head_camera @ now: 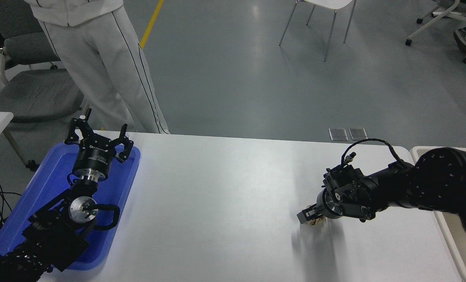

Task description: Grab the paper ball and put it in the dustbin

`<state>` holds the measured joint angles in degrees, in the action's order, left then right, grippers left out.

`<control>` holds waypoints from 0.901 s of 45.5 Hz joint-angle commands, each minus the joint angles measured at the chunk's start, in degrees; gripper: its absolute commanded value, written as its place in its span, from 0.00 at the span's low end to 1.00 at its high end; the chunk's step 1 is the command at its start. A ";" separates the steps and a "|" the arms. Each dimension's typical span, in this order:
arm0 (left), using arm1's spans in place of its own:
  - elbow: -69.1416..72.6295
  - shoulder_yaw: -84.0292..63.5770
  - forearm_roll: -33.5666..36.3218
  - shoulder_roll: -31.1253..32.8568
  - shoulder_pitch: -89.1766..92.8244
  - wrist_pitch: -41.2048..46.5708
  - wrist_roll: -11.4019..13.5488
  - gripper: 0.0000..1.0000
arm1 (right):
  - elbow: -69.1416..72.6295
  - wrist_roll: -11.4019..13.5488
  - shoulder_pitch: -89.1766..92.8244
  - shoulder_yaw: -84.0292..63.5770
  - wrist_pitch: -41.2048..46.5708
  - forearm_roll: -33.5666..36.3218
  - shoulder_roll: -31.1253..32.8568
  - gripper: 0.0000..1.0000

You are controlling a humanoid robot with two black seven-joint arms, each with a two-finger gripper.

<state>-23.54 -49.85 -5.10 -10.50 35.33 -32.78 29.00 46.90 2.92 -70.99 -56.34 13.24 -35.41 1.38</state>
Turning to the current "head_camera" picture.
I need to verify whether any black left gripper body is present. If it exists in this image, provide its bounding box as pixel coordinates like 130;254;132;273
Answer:
73;135;118;177

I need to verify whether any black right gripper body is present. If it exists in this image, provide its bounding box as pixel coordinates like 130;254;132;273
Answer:
313;192;332;219

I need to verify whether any blue plastic tray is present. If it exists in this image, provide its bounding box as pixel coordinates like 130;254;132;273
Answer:
0;142;141;271

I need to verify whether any grey office chair with armrests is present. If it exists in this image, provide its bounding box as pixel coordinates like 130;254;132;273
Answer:
0;0;85;123

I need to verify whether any white chair with metal legs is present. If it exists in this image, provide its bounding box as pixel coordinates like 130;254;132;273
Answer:
279;0;357;62

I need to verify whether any white-framed wheeled chair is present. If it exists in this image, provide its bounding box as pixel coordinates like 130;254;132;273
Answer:
405;0;466;65

